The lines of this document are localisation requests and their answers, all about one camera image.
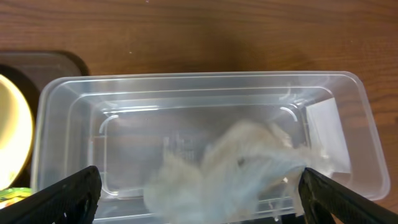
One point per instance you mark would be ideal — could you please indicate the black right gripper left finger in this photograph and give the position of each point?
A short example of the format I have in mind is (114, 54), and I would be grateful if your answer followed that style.
(71, 200)

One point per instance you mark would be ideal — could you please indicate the dark brown serving tray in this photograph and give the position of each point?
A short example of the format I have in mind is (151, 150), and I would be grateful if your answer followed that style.
(40, 65)

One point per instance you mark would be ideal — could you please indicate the white napkin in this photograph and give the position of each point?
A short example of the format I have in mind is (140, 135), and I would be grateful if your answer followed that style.
(248, 160)

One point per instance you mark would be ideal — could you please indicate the yellow-green plate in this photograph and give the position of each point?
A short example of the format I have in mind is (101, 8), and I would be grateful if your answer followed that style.
(17, 127)

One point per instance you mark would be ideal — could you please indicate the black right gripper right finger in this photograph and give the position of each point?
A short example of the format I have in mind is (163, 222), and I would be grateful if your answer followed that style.
(323, 199)

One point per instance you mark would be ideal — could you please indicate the green orange snack wrapper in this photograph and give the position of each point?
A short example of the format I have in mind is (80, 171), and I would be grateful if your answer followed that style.
(13, 195)

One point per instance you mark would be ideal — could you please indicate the clear plastic container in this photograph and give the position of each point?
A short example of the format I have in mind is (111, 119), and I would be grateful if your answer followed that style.
(122, 124)

